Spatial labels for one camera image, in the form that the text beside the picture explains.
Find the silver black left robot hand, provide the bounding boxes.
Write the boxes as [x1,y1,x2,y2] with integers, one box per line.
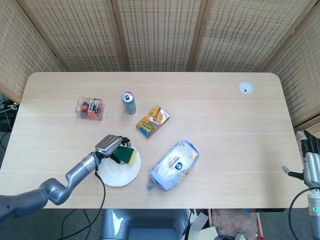
[94,134,132,165]

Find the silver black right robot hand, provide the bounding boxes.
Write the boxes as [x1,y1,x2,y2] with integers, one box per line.
[281,129,320,187]

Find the green yellow sponge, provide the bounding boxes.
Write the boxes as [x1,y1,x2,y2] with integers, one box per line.
[114,146,138,167]

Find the white round plate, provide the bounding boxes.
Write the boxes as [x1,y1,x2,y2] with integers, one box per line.
[96,144,142,188]

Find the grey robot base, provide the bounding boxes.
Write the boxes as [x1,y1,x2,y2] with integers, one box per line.
[99,208,190,240]

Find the clear box with red items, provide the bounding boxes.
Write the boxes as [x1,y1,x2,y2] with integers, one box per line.
[75,96,105,122]

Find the blue silver drink can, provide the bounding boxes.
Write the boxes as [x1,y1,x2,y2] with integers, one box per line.
[121,91,138,116]

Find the orange snack box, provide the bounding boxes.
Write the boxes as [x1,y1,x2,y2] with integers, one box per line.
[135,105,171,139]

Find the blue white plastic bag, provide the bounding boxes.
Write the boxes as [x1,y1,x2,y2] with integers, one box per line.
[146,139,201,192]

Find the pink fabric bag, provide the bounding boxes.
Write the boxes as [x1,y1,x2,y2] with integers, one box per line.
[211,209,259,237]

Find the woven bamboo screen panel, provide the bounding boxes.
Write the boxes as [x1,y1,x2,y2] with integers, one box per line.
[257,0,320,129]
[187,0,314,73]
[16,0,130,73]
[111,0,208,73]
[0,0,65,104]

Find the black equipment box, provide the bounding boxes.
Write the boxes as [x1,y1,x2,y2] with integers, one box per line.
[0,116,13,132]

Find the white cardboard pieces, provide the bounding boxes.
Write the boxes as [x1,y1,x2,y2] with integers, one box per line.
[184,211,219,240]

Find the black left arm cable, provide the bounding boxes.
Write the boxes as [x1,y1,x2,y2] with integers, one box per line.
[63,159,106,240]

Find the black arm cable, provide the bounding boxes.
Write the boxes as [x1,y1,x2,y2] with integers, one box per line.
[287,188,313,240]
[63,159,106,240]

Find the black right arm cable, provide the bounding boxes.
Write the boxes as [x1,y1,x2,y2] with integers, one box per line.
[287,188,313,240]

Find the grey round cable grommet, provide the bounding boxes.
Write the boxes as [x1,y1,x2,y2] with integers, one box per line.
[238,81,255,94]

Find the tangled cable bundle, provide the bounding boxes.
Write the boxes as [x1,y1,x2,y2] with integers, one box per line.
[0,96,20,114]

